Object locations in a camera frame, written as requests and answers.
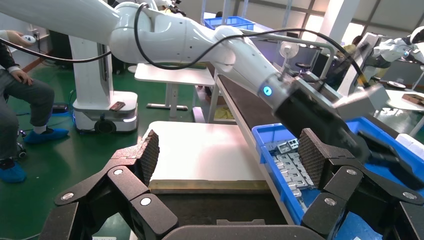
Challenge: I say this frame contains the yellow bundle under desk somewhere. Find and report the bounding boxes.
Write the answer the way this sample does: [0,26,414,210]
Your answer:
[214,105,237,121]

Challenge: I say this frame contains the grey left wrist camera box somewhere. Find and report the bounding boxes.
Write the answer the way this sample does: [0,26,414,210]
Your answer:
[331,84,390,120]

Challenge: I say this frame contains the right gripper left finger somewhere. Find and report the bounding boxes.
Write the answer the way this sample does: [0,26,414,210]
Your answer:
[54,129,180,239]

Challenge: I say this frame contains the dark smartphone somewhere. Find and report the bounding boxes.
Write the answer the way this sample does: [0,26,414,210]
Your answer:
[109,101,126,113]

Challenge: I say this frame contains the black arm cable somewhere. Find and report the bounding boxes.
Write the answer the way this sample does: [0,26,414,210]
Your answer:
[0,3,370,89]

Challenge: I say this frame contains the white humanoid robot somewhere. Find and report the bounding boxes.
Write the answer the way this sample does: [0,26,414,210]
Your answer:
[372,25,424,66]

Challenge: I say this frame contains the person in yellow clothes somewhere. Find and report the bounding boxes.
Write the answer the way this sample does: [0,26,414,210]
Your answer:
[342,34,364,59]

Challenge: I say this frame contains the small white round fan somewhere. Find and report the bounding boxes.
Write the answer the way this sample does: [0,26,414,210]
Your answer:
[279,41,300,79]

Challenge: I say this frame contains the grey metal bracket part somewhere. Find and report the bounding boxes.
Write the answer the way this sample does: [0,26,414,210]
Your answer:
[291,152,315,190]
[264,139,300,155]
[271,153,304,200]

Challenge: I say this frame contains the seated person grey trousers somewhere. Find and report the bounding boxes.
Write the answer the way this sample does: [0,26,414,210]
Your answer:
[0,29,70,185]

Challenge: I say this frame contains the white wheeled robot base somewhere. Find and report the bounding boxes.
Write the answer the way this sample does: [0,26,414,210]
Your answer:
[71,34,139,135]

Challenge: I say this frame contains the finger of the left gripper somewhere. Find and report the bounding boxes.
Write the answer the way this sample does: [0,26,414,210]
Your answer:
[369,150,424,191]
[357,129,403,157]

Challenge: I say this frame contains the white table with cardboard box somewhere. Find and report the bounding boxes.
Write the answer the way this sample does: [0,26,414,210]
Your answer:
[374,88,424,137]

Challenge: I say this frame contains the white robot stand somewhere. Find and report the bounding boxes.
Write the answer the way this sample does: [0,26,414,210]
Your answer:
[337,32,382,97]

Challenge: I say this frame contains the open cardboard box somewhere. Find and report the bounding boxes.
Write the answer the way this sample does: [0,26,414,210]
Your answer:
[401,93,424,106]

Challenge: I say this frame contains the white low platform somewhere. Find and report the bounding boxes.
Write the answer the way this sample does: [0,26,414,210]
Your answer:
[145,120,266,183]

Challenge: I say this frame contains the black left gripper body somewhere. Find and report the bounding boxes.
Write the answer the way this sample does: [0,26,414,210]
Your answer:
[274,86,370,163]

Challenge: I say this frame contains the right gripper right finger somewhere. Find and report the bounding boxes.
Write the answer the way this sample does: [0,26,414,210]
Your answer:
[298,128,424,239]

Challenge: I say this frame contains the white foam block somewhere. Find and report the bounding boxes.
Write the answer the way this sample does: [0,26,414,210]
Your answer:
[395,133,424,161]

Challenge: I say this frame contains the white desk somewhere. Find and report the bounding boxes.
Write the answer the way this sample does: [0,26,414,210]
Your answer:
[134,62,216,121]

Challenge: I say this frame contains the small blue plastic bin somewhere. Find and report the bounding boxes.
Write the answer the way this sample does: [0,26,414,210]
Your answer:
[203,15,256,31]

